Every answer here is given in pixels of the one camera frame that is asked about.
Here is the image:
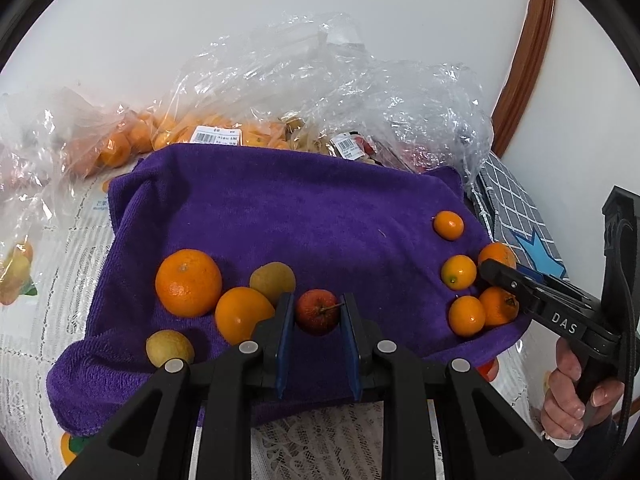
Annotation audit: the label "person's right hand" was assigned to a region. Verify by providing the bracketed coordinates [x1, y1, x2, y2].
[541, 336, 626, 443]

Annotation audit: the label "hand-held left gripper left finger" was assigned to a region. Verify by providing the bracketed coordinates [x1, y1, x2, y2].
[57, 292, 296, 480]

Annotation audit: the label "brown wooden trim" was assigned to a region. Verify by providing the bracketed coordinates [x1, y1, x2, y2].
[492, 0, 558, 156]

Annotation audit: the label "large clear plastic bag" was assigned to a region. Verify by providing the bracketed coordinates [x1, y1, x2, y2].
[165, 10, 496, 193]

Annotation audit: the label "pile of bagged kumquats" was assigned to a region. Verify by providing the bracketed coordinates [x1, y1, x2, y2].
[155, 114, 296, 152]

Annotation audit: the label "bagged red fruits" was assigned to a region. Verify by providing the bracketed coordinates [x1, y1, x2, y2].
[350, 132, 451, 173]

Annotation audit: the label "purple towel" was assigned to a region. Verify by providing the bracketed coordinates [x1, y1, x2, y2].
[46, 142, 533, 433]

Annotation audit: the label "pile of bagged mandarins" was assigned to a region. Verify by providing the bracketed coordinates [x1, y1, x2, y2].
[75, 110, 166, 171]

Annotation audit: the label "smooth oval orange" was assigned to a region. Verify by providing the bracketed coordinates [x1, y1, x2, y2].
[215, 286, 276, 346]

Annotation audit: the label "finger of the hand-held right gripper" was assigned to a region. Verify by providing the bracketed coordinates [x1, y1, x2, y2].
[479, 258, 622, 357]
[516, 267, 605, 325]

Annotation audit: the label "small orange kumquat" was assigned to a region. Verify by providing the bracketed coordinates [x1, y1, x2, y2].
[433, 210, 465, 241]
[448, 295, 487, 337]
[477, 242, 517, 273]
[478, 286, 520, 327]
[441, 255, 477, 291]

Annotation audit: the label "large dimpled mandarin orange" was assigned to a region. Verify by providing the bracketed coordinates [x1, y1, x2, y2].
[155, 249, 223, 317]

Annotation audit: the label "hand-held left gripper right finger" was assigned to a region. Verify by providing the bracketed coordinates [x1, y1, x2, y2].
[340, 292, 573, 480]

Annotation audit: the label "small red apple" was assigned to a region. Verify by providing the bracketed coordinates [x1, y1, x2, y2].
[295, 288, 342, 337]

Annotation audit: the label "small clear plastic bag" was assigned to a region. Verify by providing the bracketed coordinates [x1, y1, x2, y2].
[0, 87, 166, 306]

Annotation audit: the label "olive-brown round fruit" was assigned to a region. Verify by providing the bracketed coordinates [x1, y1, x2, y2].
[249, 261, 297, 307]

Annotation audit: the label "grey checked box blue star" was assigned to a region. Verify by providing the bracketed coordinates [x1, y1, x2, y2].
[465, 152, 571, 281]

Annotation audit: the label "white barcode price label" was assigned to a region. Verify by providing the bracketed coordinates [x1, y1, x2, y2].
[334, 132, 363, 158]
[192, 125, 243, 147]

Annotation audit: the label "pile of bagged beige longans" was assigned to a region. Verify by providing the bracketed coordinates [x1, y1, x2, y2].
[282, 115, 381, 166]

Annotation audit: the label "yellow-green round fruit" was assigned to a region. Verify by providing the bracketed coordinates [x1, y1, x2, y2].
[145, 329, 196, 368]

